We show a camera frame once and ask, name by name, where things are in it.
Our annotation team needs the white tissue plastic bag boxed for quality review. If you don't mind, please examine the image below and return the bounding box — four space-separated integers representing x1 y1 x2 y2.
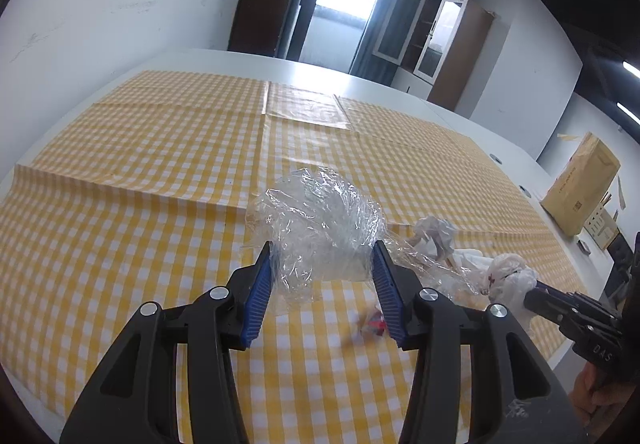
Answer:
454 249 538 324

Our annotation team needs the red snack wrapper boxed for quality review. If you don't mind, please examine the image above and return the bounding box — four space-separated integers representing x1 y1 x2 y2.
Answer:
360 305 387 337

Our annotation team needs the clear plastic wrap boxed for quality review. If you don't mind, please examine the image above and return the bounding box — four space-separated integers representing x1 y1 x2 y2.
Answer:
246 168 479 308

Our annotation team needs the person's right hand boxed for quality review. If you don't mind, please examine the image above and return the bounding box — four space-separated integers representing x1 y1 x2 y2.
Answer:
568 363 636 436

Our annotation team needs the white table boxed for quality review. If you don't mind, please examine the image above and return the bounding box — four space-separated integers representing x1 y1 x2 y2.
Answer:
0 48 616 444

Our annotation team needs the brown cardboard box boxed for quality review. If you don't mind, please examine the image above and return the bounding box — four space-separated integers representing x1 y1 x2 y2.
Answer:
540 132 620 237

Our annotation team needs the crumpled white paper ball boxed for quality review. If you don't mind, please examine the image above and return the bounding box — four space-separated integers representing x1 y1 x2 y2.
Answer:
408 216 457 262

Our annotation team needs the yellow white checkered tablecloth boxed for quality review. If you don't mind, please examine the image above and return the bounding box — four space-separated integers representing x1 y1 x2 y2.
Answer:
1 72 582 443

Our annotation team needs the wooden cabinet with glass doors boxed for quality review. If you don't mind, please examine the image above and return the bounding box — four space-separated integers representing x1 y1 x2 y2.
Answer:
373 0 495 111

